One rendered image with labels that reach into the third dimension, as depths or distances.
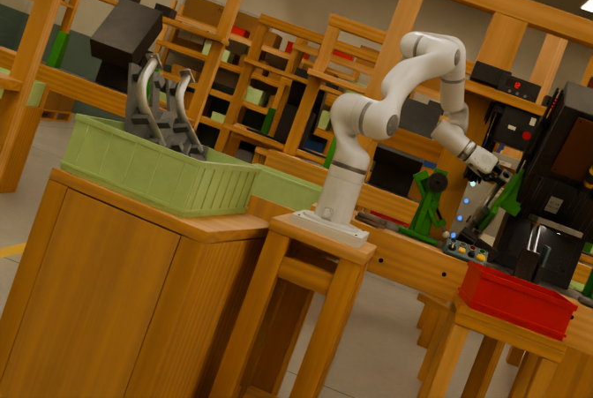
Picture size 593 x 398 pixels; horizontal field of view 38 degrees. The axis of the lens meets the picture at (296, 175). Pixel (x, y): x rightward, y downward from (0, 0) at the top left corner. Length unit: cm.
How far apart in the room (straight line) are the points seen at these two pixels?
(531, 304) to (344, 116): 82
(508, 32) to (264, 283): 156
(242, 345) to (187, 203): 55
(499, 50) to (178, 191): 168
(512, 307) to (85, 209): 132
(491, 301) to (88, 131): 132
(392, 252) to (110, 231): 102
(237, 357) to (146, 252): 52
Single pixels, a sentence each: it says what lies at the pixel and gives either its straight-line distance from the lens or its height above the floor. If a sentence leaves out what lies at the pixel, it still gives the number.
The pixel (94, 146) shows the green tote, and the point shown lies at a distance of 257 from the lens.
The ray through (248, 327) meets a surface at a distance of 276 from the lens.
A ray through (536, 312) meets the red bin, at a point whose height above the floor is 86.
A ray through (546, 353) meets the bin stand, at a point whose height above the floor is 76.
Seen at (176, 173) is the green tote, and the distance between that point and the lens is 247.
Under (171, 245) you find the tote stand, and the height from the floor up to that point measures 71.
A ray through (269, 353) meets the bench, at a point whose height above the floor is 35.
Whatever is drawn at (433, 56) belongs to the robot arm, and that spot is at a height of 152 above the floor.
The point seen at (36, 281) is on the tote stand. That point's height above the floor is 46.
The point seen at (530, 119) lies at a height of 148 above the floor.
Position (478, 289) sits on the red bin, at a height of 86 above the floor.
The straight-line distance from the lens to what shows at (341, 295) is 269.
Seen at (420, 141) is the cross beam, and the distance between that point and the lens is 370.
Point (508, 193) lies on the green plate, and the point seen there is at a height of 117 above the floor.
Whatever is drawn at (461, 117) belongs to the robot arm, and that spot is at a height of 138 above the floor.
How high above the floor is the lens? 117
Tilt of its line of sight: 4 degrees down
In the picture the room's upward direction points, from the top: 20 degrees clockwise
